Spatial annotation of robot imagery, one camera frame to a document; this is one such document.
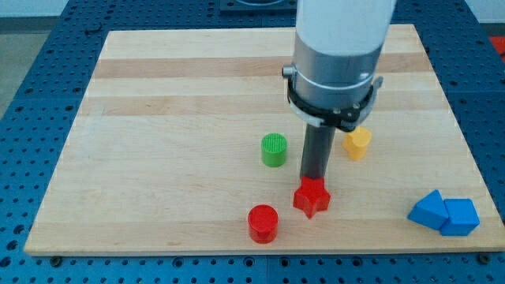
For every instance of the red star block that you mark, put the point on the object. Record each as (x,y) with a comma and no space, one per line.
(311,197)

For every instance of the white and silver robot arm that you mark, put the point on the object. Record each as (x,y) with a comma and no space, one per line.
(336,49)

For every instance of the green cylinder block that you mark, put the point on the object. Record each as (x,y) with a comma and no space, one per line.
(273,149)

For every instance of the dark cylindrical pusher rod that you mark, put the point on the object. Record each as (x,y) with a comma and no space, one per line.
(316,151)

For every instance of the wooden board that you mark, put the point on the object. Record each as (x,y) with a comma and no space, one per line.
(164,155)

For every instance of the red cylinder block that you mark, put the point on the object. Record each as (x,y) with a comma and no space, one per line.
(263,221)

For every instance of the blue triangle block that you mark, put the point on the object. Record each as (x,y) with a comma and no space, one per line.
(430,211)

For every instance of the blue cube block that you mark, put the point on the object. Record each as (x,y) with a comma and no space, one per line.
(462,218)

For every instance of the black mounting ring bracket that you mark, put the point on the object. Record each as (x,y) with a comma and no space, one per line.
(345,119)

